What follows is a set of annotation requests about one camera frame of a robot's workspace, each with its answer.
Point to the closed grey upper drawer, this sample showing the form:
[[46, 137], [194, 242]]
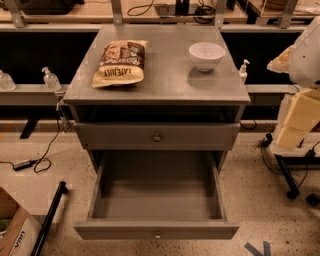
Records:
[[157, 136]]

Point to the grey drawer cabinet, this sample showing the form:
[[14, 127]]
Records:
[[172, 91]]

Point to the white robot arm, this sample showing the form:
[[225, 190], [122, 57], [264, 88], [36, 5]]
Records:
[[301, 61]]

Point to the black stand leg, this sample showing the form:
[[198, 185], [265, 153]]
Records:
[[293, 188]]

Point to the black metal bar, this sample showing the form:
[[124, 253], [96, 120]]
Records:
[[61, 190]]

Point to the clear sanitizer pump bottle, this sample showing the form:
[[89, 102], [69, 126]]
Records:
[[51, 80]]

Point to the white ceramic bowl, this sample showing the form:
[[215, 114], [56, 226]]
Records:
[[205, 55]]

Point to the brown chip bag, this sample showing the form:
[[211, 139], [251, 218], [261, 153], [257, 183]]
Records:
[[121, 63]]

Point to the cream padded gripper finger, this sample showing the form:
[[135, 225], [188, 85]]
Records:
[[298, 115], [283, 62]]

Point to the cardboard box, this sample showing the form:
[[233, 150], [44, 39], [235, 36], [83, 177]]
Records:
[[19, 229]]

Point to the open grey lower drawer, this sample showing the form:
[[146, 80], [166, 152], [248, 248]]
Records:
[[157, 195]]

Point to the black power adapter with cable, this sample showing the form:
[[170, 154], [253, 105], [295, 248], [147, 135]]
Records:
[[43, 163]]

